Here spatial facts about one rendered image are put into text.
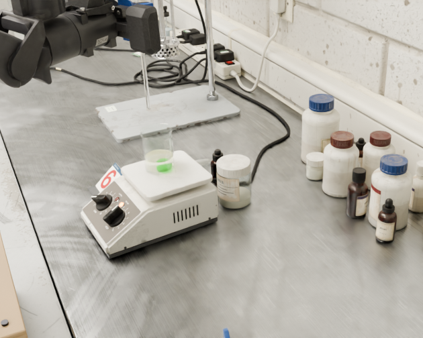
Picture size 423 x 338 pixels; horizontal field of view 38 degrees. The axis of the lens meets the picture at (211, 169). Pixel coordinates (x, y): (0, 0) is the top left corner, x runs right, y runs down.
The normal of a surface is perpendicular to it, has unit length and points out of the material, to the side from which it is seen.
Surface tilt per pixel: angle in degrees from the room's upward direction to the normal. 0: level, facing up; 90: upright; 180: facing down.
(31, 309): 0
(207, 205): 90
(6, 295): 4
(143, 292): 0
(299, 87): 90
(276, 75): 90
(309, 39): 90
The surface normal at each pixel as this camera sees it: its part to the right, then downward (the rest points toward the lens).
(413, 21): -0.91, 0.24
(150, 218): 0.48, 0.40
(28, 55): 0.78, 0.31
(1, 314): -0.04, -0.84
